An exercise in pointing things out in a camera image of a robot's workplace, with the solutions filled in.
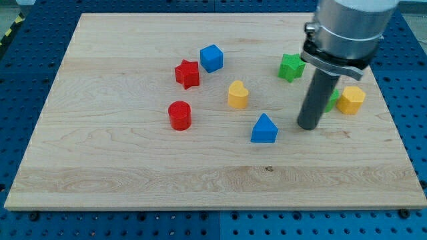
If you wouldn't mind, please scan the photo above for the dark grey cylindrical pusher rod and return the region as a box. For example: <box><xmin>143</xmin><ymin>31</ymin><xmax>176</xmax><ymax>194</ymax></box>
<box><xmin>297</xmin><ymin>69</ymin><xmax>340</xmax><ymax>130</ymax></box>

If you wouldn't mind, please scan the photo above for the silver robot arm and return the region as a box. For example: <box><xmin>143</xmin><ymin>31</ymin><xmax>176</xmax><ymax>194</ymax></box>
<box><xmin>297</xmin><ymin>0</ymin><xmax>398</xmax><ymax>130</ymax></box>

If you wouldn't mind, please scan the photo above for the yellow hexagon block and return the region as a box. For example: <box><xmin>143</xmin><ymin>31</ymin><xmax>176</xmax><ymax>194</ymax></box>
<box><xmin>336</xmin><ymin>86</ymin><xmax>366</xmax><ymax>115</ymax></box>

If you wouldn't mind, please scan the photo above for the green cylinder block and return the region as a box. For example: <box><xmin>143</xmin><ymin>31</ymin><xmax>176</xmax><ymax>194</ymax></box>
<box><xmin>324</xmin><ymin>89</ymin><xmax>340</xmax><ymax>113</ymax></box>

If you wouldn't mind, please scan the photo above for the green star block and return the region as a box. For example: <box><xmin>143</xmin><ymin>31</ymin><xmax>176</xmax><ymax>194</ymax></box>
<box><xmin>278</xmin><ymin>53</ymin><xmax>306</xmax><ymax>83</ymax></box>

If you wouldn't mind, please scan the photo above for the blue triangle block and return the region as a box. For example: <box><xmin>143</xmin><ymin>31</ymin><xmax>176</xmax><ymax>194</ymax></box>
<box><xmin>251</xmin><ymin>113</ymin><xmax>279</xmax><ymax>143</ymax></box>

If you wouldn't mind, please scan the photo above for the yellow heart block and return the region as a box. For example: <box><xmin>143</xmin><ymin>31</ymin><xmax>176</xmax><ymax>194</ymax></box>
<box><xmin>228</xmin><ymin>80</ymin><xmax>250</xmax><ymax>109</ymax></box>

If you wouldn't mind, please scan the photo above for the blue cube block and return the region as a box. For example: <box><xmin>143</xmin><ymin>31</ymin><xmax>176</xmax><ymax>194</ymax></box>
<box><xmin>199</xmin><ymin>45</ymin><xmax>224</xmax><ymax>73</ymax></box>

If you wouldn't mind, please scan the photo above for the light wooden board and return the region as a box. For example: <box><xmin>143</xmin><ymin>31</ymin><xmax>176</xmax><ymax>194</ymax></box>
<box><xmin>5</xmin><ymin>13</ymin><xmax>426</xmax><ymax>211</ymax></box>

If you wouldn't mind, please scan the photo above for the red star block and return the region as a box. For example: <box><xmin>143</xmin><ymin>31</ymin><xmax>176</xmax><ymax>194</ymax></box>
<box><xmin>175</xmin><ymin>59</ymin><xmax>200</xmax><ymax>89</ymax></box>

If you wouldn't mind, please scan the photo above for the red cylinder block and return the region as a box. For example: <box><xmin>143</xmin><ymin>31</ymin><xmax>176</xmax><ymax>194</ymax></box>
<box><xmin>168</xmin><ymin>101</ymin><xmax>191</xmax><ymax>131</ymax></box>

